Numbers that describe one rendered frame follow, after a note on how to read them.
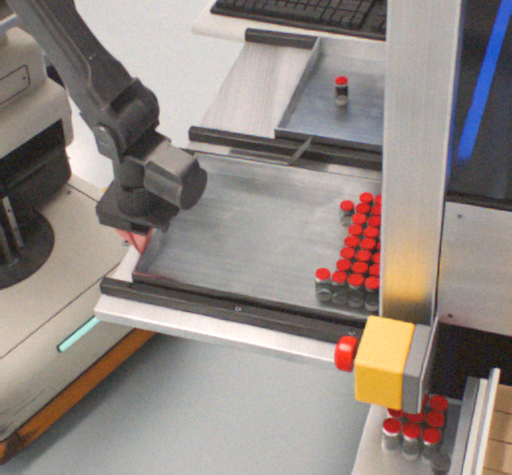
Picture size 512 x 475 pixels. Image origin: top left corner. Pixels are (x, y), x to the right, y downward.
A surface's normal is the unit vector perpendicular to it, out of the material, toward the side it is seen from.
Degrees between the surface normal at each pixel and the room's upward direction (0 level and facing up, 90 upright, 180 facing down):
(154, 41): 0
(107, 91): 61
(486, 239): 90
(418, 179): 90
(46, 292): 0
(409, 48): 90
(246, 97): 0
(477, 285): 90
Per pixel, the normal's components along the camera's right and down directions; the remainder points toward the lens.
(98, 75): 0.64, 0.01
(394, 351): -0.07, -0.72
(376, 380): -0.31, 0.68
